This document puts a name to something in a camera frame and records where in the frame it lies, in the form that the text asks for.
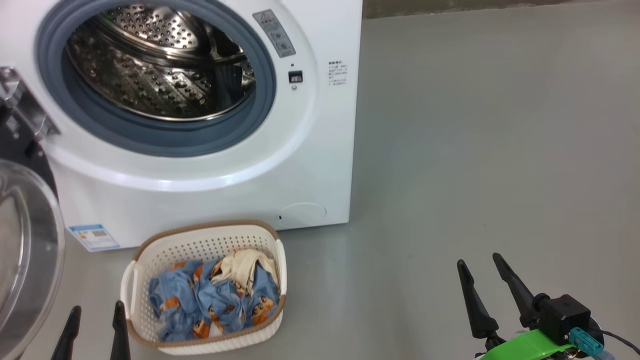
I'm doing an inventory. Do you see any blue energy label sticker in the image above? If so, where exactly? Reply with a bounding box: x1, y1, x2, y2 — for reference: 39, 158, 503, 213
68, 224, 121, 252

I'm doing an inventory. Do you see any black camera cable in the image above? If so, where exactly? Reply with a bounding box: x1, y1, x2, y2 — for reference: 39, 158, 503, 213
600, 330, 640, 357

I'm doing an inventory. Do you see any white front-load washing machine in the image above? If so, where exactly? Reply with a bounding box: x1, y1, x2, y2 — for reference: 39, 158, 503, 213
0, 0, 364, 251

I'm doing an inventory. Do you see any cream coloured garment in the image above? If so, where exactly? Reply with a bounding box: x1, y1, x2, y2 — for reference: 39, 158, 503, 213
212, 248, 279, 296

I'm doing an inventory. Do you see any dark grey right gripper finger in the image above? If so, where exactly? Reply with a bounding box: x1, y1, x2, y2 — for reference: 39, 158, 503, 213
492, 252, 542, 329
456, 259, 506, 350

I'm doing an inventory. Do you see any teal cable connector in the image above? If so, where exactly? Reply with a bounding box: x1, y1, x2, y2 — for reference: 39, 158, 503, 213
569, 327, 605, 357

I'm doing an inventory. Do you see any round dark washing machine door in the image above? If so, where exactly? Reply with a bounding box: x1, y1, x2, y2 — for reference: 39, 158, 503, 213
0, 67, 67, 360

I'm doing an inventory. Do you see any grey warning sticker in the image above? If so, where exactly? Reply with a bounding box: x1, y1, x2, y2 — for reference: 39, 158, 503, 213
252, 9, 297, 58

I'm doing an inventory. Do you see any round drain filter cover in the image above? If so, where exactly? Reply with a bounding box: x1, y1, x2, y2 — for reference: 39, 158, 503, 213
277, 202, 327, 229

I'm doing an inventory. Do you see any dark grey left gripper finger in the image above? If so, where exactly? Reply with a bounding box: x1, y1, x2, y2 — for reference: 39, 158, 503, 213
110, 300, 132, 360
50, 305, 82, 360

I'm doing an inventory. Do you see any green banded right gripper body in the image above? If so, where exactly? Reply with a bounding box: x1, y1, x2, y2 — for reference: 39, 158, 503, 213
475, 328, 577, 360

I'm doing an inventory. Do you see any blue cartoon print garment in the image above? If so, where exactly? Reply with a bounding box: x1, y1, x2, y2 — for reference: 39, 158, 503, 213
147, 257, 281, 342

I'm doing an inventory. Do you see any cream perforated laundry basket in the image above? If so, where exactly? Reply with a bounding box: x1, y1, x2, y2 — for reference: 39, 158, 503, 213
120, 220, 288, 356

